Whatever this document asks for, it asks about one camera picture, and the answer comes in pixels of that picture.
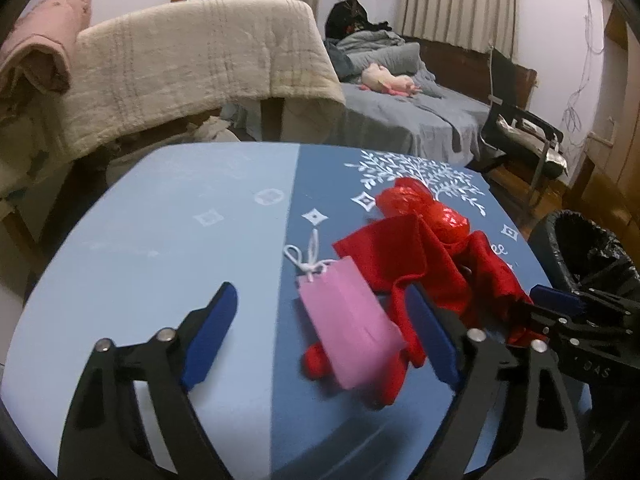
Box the red cloth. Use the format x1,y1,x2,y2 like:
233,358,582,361
333,214,532,405

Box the red plastic bag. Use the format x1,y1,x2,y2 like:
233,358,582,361
375,177,471,244

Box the black lined trash bin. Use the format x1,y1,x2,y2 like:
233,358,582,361
528,210,639,301

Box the wooden wardrobe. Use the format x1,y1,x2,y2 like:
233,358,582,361
564,3,639,244

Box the black office chair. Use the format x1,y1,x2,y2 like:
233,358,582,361
478,48,568,214

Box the silver chair cushion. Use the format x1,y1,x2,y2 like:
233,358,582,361
497,115,568,172

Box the blue tree-print table mat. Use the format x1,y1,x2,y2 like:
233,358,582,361
0,140,594,480

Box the bed with grey sheet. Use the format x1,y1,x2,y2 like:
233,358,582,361
326,80,489,166

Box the wooden headboard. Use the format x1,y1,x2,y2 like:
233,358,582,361
404,37,539,114

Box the pink plush toy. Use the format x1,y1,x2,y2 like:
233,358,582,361
361,63,421,96

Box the right beige curtain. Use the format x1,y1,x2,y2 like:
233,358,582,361
397,0,518,58

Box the grey crumpled duvet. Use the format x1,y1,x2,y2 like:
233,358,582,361
324,30,444,99

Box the coat stand with black coat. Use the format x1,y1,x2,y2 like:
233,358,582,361
324,0,392,40

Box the beige quilt on rack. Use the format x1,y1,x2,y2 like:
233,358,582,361
40,0,345,159

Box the pink jacket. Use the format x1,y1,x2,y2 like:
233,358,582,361
1,0,92,100

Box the pink paper tag with string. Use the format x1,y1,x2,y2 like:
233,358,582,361
283,229,406,390

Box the hanging wall cables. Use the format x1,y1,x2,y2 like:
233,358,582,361
560,0,609,137

